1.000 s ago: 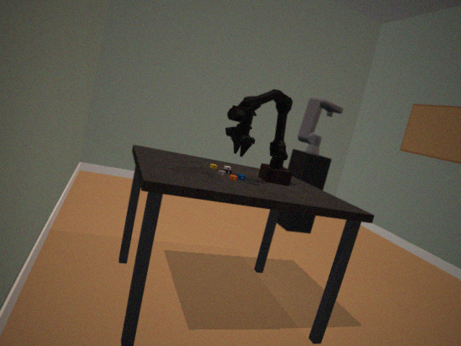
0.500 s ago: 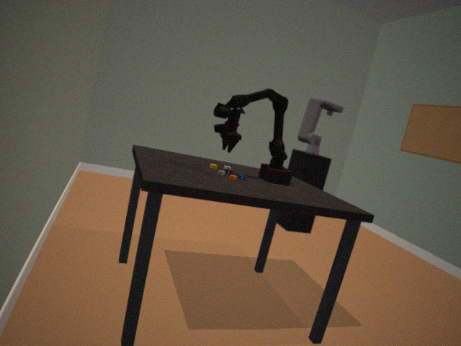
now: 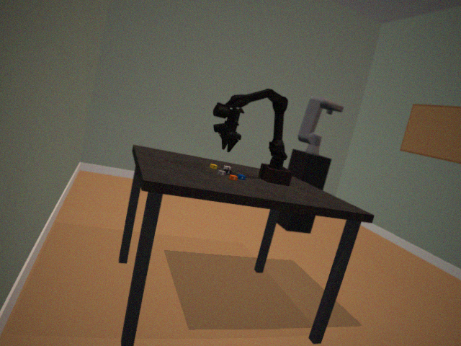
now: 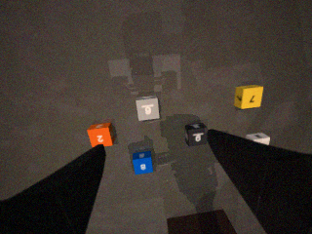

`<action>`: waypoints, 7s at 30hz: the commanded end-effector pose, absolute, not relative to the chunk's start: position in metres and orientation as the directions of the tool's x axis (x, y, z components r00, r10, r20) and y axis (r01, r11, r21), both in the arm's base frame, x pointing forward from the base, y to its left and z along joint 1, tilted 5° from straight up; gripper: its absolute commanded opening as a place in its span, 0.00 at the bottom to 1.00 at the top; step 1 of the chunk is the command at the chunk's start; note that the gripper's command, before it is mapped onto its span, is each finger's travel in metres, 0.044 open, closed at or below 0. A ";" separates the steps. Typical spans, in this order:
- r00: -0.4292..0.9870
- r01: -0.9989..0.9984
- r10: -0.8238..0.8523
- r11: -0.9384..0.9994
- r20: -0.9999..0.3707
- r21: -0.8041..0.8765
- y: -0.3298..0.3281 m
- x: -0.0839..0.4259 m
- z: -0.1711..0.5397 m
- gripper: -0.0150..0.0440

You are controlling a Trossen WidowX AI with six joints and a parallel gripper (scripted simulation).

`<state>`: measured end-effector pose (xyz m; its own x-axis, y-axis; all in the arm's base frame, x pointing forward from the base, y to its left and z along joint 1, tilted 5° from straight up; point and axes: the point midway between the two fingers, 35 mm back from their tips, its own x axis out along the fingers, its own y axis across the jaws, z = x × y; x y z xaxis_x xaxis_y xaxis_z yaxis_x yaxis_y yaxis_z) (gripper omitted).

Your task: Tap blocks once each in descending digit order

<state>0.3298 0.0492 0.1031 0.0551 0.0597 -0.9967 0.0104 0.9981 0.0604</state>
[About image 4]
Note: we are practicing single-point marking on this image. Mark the yellow block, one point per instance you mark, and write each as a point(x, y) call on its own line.
point(248, 96)

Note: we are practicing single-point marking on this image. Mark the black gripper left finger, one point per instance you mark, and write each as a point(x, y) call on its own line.
point(60, 203)

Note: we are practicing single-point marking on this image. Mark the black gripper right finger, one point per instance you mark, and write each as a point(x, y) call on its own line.
point(275, 183)

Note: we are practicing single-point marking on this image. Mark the orange block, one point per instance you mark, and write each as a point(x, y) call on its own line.
point(101, 134)

